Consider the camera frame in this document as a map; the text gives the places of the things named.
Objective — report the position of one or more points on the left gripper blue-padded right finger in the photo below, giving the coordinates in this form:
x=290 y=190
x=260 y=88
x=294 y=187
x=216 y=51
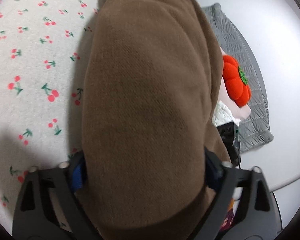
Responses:
x=255 y=216

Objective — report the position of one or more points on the grey quilted headboard pillow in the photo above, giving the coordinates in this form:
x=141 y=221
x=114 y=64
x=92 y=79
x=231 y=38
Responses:
x=254 y=131

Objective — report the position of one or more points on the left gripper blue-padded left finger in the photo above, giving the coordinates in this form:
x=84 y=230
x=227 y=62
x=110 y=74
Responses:
x=47 y=206

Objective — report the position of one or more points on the brown coat with fur collar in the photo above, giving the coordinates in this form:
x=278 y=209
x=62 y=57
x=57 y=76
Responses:
x=150 y=92

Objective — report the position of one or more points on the cherry print white bed sheet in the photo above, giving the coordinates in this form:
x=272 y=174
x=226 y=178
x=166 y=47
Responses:
x=45 y=47

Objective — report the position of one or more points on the orange pumpkin plush cushion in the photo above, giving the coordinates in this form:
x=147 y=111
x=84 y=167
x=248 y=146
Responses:
x=235 y=81

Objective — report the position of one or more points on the pink pillow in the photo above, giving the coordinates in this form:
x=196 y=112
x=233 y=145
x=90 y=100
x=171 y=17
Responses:
x=241 y=113

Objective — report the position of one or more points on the white quilted jacket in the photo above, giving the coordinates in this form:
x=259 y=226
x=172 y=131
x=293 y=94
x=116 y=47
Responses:
x=223 y=115

